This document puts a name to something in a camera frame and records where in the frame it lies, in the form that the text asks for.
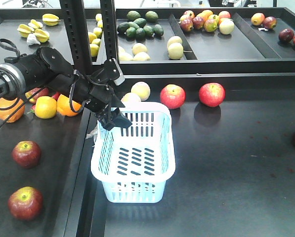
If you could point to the light blue plastic basket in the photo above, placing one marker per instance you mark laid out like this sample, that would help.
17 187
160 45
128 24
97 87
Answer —
134 163

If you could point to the pale peach fruit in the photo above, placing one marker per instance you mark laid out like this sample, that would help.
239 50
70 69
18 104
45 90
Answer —
141 89

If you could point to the red yellow apple lower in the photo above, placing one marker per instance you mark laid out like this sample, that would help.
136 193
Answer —
26 203

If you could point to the white garlic bulb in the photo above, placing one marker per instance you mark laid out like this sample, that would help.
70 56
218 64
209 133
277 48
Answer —
32 40

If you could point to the yellow apple right group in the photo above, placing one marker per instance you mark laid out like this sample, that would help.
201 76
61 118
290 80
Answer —
46 107

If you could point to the red apple right group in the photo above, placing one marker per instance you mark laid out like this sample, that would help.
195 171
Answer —
37 92

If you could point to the black wooden produce stand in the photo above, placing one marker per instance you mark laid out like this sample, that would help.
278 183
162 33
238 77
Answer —
235 163

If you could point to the orange with navel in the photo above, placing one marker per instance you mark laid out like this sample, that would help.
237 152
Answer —
7 107

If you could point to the red apple centre right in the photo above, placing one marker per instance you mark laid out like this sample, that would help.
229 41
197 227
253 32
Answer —
212 94

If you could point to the red apple centre left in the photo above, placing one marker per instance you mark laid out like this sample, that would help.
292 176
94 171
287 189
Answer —
172 96

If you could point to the red apple near edge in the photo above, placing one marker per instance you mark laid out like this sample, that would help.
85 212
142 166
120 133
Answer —
27 154

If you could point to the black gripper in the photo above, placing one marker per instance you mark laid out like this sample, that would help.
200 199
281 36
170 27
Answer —
103 100

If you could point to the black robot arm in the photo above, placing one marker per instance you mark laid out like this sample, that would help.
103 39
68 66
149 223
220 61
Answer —
47 67

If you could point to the orange far right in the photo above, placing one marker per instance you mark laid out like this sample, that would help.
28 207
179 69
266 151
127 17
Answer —
63 106

